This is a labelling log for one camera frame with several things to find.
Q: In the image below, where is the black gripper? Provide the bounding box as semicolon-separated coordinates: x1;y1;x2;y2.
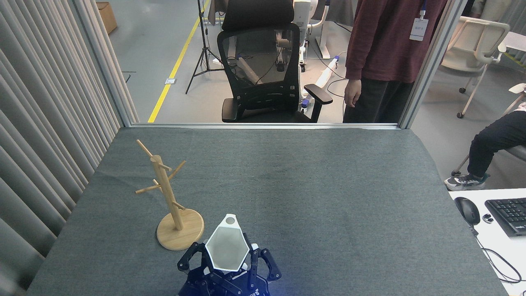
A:
177;233;282;296

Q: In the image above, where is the white hexagonal cup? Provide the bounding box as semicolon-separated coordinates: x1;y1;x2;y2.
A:
205;214;251;273

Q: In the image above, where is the wooden cup rack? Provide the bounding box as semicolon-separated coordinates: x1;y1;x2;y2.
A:
135;139;205;251

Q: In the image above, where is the person's right hand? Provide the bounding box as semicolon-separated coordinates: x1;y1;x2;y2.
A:
344;79;362;108

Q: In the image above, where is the grey table cloth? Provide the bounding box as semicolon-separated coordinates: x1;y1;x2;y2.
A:
27;127;510;296

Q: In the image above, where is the black mesh office chair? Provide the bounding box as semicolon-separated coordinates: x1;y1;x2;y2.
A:
217;0;333;123

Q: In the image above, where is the black tripod stand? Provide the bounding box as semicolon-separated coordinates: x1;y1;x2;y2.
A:
185;0;227;95

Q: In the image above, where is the black computer mouse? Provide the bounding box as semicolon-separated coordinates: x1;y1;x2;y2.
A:
454;197;481;226

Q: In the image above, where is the grey pleated curtain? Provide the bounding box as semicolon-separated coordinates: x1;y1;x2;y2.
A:
0;0;139;296

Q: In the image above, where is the grey hanging cloth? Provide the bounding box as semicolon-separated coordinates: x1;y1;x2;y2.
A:
208;0;231;26

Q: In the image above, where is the white wheeled stand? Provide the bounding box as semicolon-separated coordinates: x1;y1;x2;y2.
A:
293;0;354;111

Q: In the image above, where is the white desk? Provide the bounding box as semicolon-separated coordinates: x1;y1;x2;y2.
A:
449;188;526;296

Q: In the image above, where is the standing person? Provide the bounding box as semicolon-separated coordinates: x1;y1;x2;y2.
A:
343;0;448;123

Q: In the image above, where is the cardboard box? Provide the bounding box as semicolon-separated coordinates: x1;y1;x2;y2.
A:
96;2;118;35

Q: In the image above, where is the black keyboard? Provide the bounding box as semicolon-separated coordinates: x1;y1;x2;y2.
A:
485;198;526;238

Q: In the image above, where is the seated person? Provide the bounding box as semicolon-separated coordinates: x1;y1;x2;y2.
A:
444;110;526;191

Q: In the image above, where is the white name badge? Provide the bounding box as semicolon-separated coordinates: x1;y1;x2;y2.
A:
410;18;429;42

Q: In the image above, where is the white office chair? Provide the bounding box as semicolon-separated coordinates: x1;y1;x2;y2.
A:
438;16;511;119

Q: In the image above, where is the black floor cable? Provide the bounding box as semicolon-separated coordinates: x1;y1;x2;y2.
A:
327;58;350;123

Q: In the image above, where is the black desk cable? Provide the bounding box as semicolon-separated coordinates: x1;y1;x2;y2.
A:
468;224;522;284

